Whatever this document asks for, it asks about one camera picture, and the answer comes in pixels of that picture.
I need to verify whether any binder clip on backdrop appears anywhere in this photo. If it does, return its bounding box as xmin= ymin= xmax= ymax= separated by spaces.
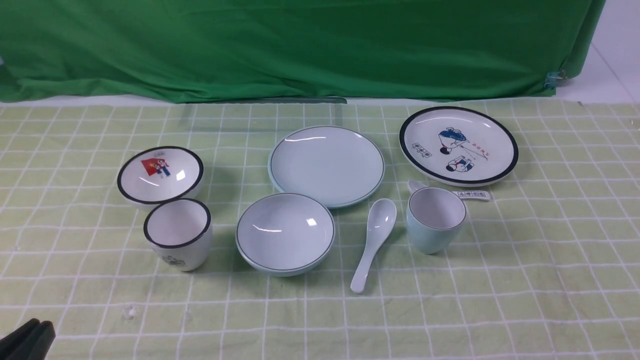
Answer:
xmin=543 ymin=69 xmax=569 ymax=90

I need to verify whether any white bowl with black rim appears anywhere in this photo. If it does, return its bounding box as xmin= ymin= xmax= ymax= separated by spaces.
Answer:
xmin=116 ymin=145 xmax=205 ymax=212

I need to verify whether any green backdrop cloth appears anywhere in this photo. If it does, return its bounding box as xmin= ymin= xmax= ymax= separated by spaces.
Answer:
xmin=0 ymin=0 xmax=605 ymax=104

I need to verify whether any light blue bowl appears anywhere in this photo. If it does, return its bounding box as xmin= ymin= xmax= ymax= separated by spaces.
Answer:
xmin=235 ymin=193 xmax=337 ymax=277

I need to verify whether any light green checkered tablecloth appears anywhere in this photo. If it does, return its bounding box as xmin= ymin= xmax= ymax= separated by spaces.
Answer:
xmin=0 ymin=99 xmax=640 ymax=360

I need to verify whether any light blue cup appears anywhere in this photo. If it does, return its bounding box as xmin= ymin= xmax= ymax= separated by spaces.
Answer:
xmin=406 ymin=187 xmax=467 ymax=255

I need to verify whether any light blue ceramic spoon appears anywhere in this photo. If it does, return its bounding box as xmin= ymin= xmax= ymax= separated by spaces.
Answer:
xmin=350 ymin=198 xmax=397 ymax=294

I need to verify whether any white spoon with print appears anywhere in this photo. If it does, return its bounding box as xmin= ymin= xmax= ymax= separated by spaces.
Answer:
xmin=407 ymin=180 xmax=493 ymax=202

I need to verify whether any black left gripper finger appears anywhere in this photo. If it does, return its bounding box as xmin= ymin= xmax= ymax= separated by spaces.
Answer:
xmin=0 ymin=318 xmax=56 ymax=360

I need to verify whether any white plate with cartoon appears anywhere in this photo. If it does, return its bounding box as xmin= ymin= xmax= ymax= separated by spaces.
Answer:
xmin=398 ymin=105 xmax=520 ymax=188

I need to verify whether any white cup with black rim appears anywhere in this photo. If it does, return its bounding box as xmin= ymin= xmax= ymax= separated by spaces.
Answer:
xmin=142 ymin=198 xmax=214 ymax=272

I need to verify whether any light blue plate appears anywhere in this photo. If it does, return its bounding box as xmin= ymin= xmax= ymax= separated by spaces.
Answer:
xmin=267 ymin=125 xmax=386 ymax=209

